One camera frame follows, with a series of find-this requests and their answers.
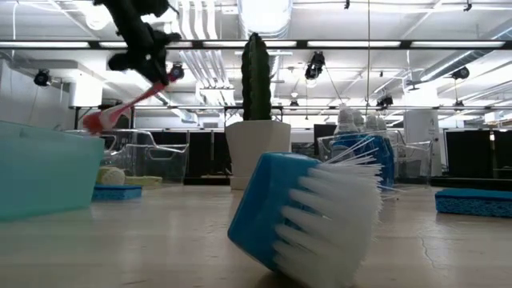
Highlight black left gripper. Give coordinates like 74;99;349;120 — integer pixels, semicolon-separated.
107;11;183;86

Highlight red dish brush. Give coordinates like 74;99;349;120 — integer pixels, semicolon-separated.
82;73;181;135

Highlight blue sponge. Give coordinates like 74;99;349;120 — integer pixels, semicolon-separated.
434;187;512;219
91;183;143;202

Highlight blue brush white bristles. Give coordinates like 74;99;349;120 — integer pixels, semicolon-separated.
226;138;403;288

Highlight clear plastic bin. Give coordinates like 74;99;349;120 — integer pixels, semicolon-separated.
317;130;434;189
63;128;190;186

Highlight tall green cactus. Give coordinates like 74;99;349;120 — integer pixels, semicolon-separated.
241;32;272;122

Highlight white hexagonal planter pot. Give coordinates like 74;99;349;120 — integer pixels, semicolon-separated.
225;119;292;191

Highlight teal translucent plastic bin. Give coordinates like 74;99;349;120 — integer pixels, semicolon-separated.
0;121;106;222

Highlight white cabinet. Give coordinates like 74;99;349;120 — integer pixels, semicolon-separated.
403;110;443;177

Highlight black partition panel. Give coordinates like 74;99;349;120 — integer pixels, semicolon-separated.
444;128;512;179

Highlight silver ventilation duct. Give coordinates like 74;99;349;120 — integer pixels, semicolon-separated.
238;0;293;39

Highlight black ceiling light rail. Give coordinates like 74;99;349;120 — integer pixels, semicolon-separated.
0;39;512;50

